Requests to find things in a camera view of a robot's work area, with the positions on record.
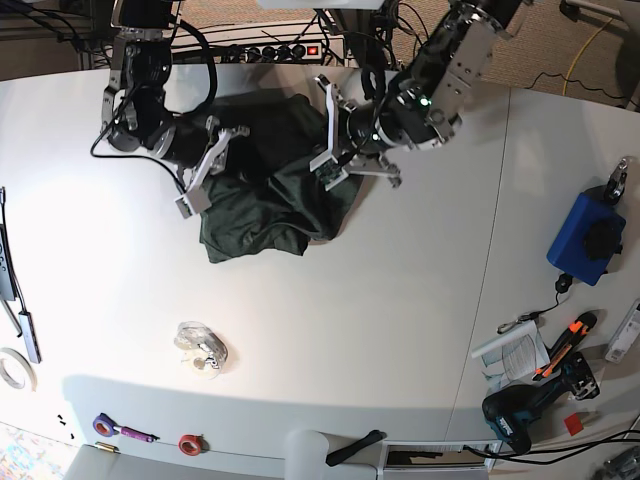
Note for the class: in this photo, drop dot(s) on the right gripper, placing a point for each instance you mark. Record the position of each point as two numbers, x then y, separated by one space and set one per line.
200 149

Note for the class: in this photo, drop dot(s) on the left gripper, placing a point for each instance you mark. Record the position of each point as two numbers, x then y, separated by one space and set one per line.
357 141

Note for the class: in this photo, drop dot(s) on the dark green t-shirt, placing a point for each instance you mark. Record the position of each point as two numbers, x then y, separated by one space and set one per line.
267 197

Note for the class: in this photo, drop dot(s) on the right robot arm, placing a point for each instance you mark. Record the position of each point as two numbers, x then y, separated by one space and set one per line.
135 122

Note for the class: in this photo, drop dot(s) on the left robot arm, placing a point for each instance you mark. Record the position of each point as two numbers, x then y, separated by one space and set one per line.
421 105

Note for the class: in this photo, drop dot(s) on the black power strip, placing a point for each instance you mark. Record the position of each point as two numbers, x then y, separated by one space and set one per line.
271 54

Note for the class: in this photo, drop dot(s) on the silver carabiner clip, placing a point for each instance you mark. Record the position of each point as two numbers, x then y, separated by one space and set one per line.
521 319

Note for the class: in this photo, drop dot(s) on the blue plastic box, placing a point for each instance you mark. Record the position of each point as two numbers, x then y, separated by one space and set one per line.
589 237

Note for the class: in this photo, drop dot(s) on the metal clamp tool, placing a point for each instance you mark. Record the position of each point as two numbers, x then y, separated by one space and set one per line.
616 184

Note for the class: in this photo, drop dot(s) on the white paper manual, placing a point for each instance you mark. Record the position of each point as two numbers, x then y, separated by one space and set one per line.
512 355

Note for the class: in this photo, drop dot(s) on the white tape roll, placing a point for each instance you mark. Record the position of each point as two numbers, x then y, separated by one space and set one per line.
16 372

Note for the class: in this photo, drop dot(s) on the purple tape roll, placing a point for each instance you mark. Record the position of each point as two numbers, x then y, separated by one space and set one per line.
105 426

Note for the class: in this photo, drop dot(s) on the orange black utility knife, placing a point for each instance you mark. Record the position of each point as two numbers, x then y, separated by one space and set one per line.
568 340

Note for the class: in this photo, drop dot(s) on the red tape roll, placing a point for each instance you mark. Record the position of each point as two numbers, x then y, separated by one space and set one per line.
191 445

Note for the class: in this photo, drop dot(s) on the brass small cylinder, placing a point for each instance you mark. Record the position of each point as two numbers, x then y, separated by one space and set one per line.
106 447

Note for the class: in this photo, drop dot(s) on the red square sticker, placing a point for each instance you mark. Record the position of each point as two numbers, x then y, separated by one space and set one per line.
573 424

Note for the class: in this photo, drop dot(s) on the black cordless drill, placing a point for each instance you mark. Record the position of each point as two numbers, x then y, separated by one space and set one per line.
510 411

